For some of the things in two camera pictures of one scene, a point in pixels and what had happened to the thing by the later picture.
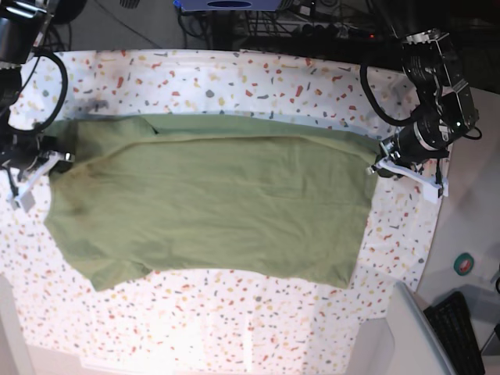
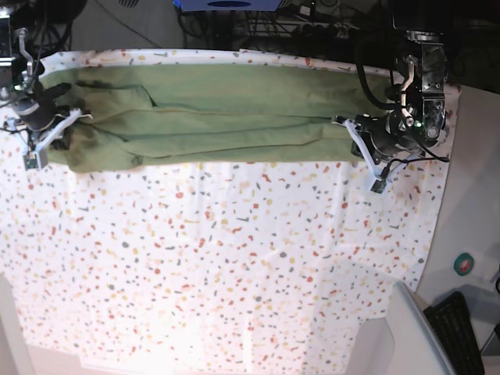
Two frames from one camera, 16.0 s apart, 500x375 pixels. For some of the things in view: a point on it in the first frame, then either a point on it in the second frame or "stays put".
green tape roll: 463,263 stays put
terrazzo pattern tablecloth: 203,321 stays put
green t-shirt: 143,193 -> 213,113
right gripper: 416,144 -> 381,136
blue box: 202,5 stays put
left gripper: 20,154 -> 39,112
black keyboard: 450,319 stays put
